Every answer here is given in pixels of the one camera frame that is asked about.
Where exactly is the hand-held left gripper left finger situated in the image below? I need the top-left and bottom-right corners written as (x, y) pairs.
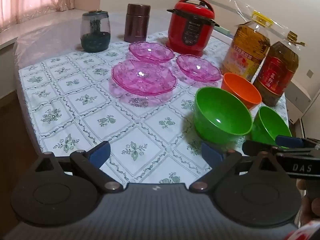
top-left (31, 141), bottom-right (123, 193)

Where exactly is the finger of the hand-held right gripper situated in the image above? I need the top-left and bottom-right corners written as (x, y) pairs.
top-left (274, 135), bottom-right (320, 149)
top-left (242, 139), bottom-right (320, 156)

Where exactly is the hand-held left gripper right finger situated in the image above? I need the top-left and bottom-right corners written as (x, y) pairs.
top-left (189, 142), bottom-right (287, 193)

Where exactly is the small green plastic bowl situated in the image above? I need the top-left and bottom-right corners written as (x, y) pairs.
top-left (250, 106), bottom-right (292, 148)

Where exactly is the large green plastic bowl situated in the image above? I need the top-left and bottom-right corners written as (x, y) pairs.
top-left (193, 87), bottom-right (253, 145)

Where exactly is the orange plastic bowl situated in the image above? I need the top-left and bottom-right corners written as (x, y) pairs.
top-left (221, 72), bottom-right (262, 110)

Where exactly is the large pink plastic plate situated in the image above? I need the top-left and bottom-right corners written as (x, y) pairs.
top-left (111, 59), bottom-right (178, 97)

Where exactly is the small pink plastic plate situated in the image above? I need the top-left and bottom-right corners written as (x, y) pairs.
top-left (175, 54), bottom-right (222, 82)
top-left (128, 41), bottom-right (175, 63)

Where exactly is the person's right hand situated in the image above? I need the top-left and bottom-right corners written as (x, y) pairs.
top-left (301, 195), bottom-right (320, 228)

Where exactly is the floral white tablecloth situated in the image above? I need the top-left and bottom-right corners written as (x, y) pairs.
top-left (18, 30), bottom-right (290, 184)

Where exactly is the red label oil bottle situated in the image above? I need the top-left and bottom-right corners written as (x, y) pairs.
top-left (252, 31), bottom-right (306, 107)

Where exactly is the yellow label oil bottle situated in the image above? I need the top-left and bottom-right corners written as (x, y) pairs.
top-left (220, 11), bottom-right (273, 82)

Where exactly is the glass jar with dark contents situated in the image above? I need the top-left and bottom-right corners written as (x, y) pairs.
top-left (80, 10), bottom-right (111, 53)

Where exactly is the white box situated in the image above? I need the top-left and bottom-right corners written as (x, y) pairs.
top-left (214, 26), bottom-right (232, 37)

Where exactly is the red electric pressure cooker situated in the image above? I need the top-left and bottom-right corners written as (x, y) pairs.
top-left (165, 0), bottom-right (220, 57)

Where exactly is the brown metal canister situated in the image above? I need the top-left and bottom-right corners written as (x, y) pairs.
top-left (124, 3), bottom-right (151, 43)

